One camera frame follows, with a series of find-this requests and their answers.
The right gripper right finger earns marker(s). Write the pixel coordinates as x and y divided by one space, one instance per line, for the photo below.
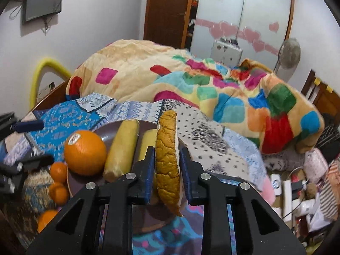
236 219

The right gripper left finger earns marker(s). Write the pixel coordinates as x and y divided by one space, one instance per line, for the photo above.
99 215

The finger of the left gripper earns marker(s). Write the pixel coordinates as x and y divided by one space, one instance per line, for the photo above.
22 127
35 163

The yellow banana piece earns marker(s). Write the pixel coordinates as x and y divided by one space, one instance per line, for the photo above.
148 140
121 152

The peeled pomelo segment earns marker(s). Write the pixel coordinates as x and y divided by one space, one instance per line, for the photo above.
169 182

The small mandarin far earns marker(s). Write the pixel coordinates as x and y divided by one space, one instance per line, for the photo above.
58 172

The small mandarin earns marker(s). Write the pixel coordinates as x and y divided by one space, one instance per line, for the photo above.
58 172
59 194

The large orange near edge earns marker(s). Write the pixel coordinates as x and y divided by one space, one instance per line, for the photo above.
45 219

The small mandarin near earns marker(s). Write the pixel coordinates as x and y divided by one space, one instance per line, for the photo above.
59 194

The pink plush toy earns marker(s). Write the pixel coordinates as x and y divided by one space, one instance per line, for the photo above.
268 191

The large orange with sticker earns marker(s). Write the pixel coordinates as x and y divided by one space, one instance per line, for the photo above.
85 153

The white power strip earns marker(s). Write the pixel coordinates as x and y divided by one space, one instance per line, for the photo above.
287 201

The white bottle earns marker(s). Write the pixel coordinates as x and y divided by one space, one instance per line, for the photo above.
302 207

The yellow foam tube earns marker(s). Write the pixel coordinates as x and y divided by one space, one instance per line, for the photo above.
45 66

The pink patterned pouch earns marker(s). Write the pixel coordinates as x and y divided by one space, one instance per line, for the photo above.
315 165

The yellow banana piece on plate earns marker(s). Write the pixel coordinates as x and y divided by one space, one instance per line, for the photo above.
148 140

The black striped bag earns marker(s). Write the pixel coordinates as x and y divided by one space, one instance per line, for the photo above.
328 139

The colourful patchwork fleece blanket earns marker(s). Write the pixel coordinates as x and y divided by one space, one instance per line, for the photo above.
249 98

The wooden headboard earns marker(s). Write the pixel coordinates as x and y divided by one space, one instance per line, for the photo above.
324 98

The standing electric fan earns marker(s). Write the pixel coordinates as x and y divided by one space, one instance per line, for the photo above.
289 55

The white box appliance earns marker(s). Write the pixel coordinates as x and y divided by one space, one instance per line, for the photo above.
226 51

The brown wooden door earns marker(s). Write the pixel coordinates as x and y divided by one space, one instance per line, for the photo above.
164 21

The white sliding wardrobe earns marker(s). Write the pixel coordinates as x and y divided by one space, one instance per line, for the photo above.
258 26

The small wall monitor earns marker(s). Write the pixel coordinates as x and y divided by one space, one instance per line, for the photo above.
35 9

